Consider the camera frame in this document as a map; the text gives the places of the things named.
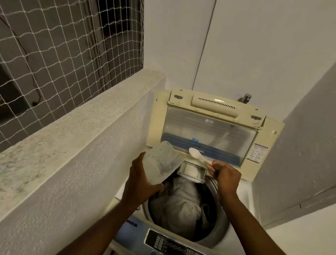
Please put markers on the person's right thumb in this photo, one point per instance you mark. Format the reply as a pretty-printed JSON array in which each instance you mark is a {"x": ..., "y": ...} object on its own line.
[{"x": 218, "y": 166}]

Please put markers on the cream washing machine lid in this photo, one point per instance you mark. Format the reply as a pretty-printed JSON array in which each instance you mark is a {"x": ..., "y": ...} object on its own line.
[{"x": 215, "y": 126}]

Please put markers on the person's left forearm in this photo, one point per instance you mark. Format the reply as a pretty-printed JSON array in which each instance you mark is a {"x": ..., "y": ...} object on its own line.
[{"x": 97, "y": 227}]

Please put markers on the washing machine control panel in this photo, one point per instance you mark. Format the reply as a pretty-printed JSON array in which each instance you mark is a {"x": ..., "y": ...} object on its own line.
[{"x": 165, "y": 243}]

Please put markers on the grey laundry clothes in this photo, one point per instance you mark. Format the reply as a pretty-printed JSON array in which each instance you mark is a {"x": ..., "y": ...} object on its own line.
[{"x": 181, "y": 202}]

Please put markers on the white plastic spoon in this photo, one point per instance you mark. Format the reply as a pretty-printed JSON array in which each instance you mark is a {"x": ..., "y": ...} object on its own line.
[{"x": 198, "y": 156}]

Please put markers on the person's right hand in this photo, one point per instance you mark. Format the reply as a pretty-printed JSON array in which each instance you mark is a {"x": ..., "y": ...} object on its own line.
[{"x": 227, "y": 178}]

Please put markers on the clear detergent powder container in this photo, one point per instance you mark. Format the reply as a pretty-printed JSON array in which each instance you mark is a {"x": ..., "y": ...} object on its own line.
[{"x": 161, "y": 163}]

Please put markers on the person's left thumb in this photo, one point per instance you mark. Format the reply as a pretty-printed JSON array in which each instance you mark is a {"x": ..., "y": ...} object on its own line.
[{"x": 139, "y": 160}]

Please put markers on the person's right forearm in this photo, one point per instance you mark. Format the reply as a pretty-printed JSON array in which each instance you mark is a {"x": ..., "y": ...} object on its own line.
[{"x": 249, "y": 223}]

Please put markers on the person's left hand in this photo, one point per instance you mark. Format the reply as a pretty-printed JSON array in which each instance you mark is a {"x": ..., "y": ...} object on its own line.
[{"x": 137, "y": 178}]

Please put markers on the grey water tap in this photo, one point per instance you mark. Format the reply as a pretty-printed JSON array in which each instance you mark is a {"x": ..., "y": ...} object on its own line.
[{"x": 245, "y": 98}]

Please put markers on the white safety net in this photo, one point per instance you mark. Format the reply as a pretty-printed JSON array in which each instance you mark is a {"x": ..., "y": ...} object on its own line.
[{"x": 60, "y": 52}]

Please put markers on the white detergent drawer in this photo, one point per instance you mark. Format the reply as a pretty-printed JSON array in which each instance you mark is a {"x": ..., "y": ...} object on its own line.
[{"x": 193, "y": 172}]

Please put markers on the white top-load washing machine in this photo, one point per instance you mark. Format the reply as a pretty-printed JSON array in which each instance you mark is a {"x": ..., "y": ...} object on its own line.
[{"x": 183, "y": 210}]

